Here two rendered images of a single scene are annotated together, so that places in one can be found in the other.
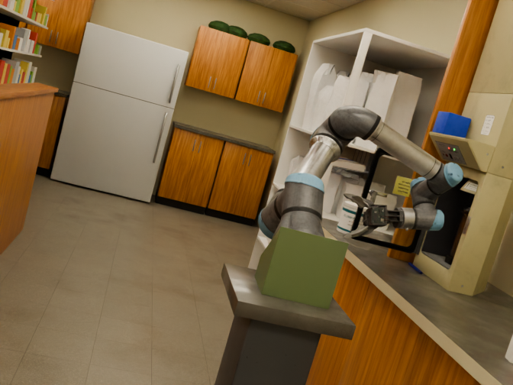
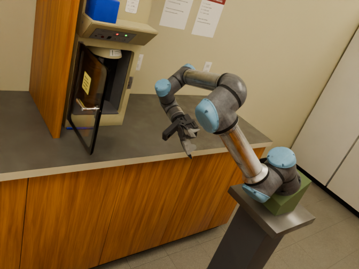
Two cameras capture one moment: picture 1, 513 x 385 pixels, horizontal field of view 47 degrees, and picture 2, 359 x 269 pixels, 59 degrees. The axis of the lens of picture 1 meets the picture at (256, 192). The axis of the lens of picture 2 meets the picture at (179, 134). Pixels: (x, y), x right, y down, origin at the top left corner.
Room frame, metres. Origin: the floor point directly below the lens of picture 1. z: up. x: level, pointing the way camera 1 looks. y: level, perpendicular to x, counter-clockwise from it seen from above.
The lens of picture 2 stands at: (2.77, 0.69, 1.81)
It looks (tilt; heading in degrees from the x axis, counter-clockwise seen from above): 27 degrees down; 239
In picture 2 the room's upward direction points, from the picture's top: 19 degrees clockwise
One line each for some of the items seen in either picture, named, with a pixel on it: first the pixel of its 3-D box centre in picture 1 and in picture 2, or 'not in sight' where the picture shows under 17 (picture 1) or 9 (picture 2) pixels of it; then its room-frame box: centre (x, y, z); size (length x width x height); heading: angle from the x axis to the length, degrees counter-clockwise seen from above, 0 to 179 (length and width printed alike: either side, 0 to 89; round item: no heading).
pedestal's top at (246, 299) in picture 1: (283, 298); (271, 204); (1.61, -0.15, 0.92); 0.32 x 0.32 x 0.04; 12
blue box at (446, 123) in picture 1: (451, 125); (102, 7); (2.48, -0.69, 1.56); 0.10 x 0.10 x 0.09; 12
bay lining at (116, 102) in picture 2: (474, 225); (94, 72); (2.42, -0.89, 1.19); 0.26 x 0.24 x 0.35; 12
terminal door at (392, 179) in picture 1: (395, 201); (85, 99); (2.50, -0.57, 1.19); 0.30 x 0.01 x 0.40; 102
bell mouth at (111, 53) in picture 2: (484, 189); (105, 46); (2.39, -0.87, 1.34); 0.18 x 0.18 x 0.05
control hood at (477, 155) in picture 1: (456, 150); (119, 33); (2.38, -0.71, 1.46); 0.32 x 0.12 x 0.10; 12
